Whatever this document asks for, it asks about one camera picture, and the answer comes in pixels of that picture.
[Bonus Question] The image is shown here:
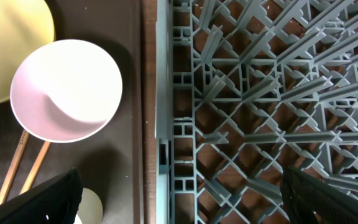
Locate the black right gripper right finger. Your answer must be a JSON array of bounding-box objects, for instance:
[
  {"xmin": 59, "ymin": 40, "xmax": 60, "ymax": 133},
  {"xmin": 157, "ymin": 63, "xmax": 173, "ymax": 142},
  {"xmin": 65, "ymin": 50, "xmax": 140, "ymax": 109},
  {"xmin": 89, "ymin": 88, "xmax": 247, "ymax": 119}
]
[{"xmin": 280, "ymin": 167, "xmax": 358, "ymax": 223}]

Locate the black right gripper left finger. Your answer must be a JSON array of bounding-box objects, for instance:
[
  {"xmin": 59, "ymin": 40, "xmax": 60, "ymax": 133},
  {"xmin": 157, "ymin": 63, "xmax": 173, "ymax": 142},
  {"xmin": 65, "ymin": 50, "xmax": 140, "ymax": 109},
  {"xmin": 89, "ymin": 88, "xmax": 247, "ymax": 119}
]
[{"xmin": 0, "ymin": 168, "xmax": 83, "ymax": 224}]

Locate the small white cup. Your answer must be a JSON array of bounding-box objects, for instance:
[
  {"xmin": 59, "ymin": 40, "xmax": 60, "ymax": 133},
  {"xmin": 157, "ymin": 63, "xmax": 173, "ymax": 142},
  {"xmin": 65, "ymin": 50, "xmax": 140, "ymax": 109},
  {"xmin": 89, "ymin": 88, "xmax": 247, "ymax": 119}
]
[{"xmin": 74, "ymin": 188, "xmax": 103, "ymax": 224}]

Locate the grey dishwasher rack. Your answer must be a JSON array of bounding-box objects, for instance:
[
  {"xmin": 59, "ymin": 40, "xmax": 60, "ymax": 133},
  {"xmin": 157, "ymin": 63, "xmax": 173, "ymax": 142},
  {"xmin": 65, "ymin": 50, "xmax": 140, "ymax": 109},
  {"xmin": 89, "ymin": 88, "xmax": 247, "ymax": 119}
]
[{"xmin": 155, "ymin": 0, "xmax": 358, "ymax": 223}]

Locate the right wooden chopstick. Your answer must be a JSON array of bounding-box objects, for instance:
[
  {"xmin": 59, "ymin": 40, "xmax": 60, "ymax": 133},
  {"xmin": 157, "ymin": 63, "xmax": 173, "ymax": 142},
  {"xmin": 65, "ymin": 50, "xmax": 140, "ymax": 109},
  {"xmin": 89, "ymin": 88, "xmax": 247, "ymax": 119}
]
[{"xmin": 20, "ymin": 141, "xmax": 50, "ymax": 194}]

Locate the wooden chopstick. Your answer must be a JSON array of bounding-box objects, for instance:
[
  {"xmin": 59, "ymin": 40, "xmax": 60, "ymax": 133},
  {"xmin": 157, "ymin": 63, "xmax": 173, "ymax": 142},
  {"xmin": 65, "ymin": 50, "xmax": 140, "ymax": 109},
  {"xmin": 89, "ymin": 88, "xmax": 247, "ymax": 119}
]
[
  {"xmin": 0, "ymin": 130, "xmax": 29, "ymax": 205},
  {"xmin": 20, "ymin": 141, "xmax": 50, "ymax": 194}
]

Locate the left wooden chopstick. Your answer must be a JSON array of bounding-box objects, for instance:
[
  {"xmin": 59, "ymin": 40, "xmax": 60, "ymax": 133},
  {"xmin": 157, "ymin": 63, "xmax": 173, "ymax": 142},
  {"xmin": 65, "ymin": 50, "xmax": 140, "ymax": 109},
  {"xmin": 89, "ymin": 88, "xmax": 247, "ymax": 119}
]
[{"xmin": 0, "ymin": 130, "xmax": 29, "ymax": 205}]

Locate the brown serving tray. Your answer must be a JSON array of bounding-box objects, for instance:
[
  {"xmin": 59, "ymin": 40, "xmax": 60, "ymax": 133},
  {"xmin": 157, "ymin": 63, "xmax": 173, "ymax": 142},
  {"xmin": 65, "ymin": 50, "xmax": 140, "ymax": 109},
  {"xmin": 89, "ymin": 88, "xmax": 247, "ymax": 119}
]
[{"xmin": 0, "ymin": 0, "xmax": 144, "ymax": 223}]

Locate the pink white bowl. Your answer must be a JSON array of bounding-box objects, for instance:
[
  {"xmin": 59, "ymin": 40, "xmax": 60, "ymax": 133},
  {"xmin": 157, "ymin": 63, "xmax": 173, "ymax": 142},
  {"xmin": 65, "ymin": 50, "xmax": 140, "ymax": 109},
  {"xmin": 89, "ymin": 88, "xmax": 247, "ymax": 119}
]
[{"xmin": 10, "ymin": 39, "xmax": 123, "ymax": 143}]

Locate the yellow plate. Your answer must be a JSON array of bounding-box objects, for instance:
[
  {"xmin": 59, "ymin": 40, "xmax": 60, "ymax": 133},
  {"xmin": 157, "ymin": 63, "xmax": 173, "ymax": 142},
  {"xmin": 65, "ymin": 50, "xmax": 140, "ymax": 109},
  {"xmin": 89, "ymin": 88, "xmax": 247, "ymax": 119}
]
[{"xmin": 0, "ymin": 0, "xmax": 55, "ymax": 103}]

